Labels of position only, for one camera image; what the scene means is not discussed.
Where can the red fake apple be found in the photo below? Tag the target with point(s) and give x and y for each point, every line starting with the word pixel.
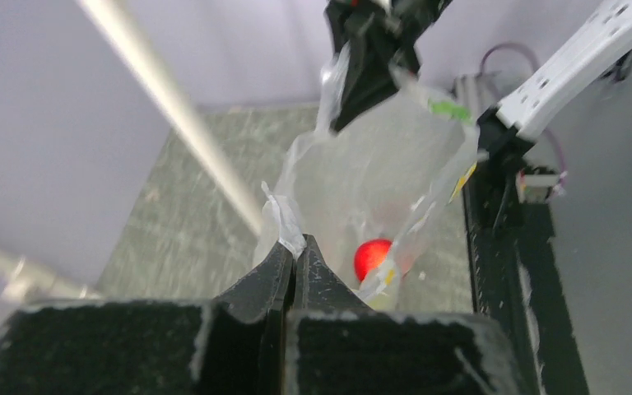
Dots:
pixel 369 256

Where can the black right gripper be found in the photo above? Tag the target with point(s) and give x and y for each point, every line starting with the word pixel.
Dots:
pixel 379 35

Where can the clear printed plastic bag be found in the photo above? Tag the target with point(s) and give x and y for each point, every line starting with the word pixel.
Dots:
pixel 387 175

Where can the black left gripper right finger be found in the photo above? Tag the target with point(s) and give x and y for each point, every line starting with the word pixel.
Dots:
pixel 335 344

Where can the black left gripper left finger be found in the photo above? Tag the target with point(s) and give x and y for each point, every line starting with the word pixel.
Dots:
pixel 230 344

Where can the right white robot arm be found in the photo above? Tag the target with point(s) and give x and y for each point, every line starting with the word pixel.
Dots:
pixel 511 127

